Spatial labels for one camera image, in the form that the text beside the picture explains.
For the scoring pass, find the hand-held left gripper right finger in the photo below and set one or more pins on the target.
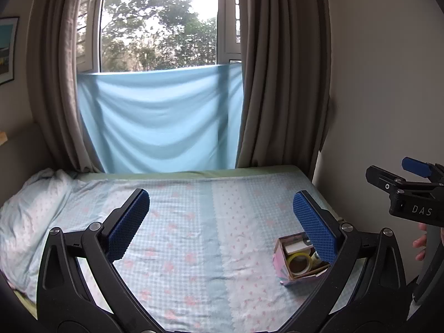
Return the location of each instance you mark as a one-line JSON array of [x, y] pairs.
[[314, 225]]

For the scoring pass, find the person's right hand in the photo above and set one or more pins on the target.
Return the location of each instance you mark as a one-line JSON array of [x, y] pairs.
[[420, 244]]

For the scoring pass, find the brown curtain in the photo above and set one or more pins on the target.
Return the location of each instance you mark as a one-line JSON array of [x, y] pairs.
[[281, 69], [66, 76]]

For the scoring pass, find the light blue hanging cloth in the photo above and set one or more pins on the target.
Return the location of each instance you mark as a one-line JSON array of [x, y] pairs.
[[163, 121]]

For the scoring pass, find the white remote control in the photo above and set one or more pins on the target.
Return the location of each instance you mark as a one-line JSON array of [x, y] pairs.
[[294, 248]]

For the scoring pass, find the framed wall picture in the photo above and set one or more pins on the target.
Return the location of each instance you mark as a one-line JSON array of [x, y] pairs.
[[7, 50]]

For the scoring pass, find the white framed window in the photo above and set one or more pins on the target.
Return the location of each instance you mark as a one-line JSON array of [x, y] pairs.
[[163, 20]]

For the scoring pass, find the green mattress cover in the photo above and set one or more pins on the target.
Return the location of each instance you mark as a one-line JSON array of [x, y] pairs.
[[208, 171]]

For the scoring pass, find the wooden board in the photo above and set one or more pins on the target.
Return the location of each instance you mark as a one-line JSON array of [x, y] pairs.
[[2, 138]]

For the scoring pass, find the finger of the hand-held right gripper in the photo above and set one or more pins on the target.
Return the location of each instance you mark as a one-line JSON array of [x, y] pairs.
[[383, 178], [418, 167]]

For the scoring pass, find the yellow tape roll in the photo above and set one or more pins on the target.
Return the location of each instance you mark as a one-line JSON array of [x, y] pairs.
[[300, 262]]

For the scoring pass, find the checkered pillow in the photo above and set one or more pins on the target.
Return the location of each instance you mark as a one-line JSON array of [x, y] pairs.
[[31, 222]]

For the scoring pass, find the pink floral cardboard box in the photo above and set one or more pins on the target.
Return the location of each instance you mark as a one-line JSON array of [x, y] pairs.
[[282, 267]]

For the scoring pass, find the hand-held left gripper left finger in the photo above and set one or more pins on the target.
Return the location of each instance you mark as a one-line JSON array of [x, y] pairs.
[[128, 225]]

